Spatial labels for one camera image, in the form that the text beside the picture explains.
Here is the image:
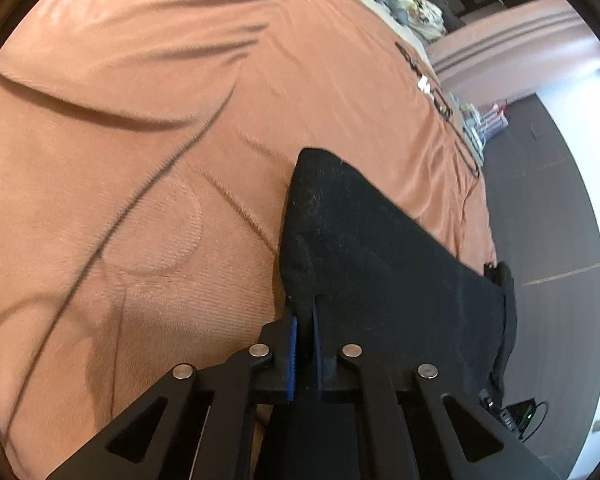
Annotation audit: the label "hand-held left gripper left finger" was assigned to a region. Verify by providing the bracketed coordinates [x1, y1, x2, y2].
[45, 306, 301, 480]

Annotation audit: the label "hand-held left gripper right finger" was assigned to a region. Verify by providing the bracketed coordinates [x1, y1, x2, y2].
[310, 307, 563, 480]

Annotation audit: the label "black pants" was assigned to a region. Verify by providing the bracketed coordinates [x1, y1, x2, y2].
[265, 147, 518, 480]

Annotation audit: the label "orange blanket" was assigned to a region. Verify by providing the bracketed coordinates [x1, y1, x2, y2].
[0, 0, 498, 480]

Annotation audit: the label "floral cloth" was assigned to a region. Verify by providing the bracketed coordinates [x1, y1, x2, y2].
[405, 0, 446, 41]

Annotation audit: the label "black device with cable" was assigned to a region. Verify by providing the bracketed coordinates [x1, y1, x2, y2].
[480, 387, 548, 443]

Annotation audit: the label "pink upholstered bed frame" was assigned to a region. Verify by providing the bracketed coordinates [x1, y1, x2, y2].
[425, 0, 600, 106]

